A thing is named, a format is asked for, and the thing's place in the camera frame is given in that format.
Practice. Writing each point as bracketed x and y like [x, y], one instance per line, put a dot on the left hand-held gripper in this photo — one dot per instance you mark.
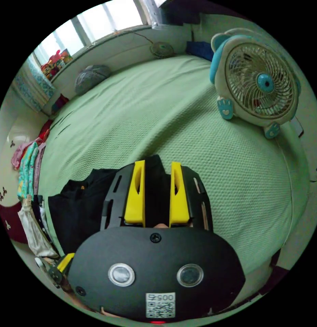
[57, 277]

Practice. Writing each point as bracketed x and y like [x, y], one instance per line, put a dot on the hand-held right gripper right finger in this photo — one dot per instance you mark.
[179, 204]

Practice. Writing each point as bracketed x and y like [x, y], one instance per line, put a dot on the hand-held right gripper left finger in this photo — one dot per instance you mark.
[135, 201]

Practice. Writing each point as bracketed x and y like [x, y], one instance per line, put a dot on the black t-shirt with dotted print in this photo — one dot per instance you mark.
[79, 204]

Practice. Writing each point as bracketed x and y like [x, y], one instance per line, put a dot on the person's right hand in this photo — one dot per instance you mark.
[161, 225]

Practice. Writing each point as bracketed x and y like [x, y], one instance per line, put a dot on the person's left hand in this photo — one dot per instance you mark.
[72, 296]

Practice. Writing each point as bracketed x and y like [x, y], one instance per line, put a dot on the bed with green quilt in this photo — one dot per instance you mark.
[148, 115]

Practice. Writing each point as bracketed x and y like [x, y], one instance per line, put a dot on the pile of clothes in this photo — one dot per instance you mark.
[26, 173]

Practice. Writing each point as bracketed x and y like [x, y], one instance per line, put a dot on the grey pillow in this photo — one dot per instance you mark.
[90, 78]

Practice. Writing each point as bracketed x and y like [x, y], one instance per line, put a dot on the blue and white table fan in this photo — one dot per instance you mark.
[263, 84]

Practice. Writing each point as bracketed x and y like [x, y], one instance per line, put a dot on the blue patterned curtain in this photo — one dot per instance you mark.
[33, 86]

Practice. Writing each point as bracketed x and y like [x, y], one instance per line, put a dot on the small round green fan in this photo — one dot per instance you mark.
[161, 49]

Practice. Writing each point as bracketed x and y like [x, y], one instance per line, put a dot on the blue cloth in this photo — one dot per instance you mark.
[199, 49]

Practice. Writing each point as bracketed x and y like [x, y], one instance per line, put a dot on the window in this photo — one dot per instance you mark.
[117, 15]

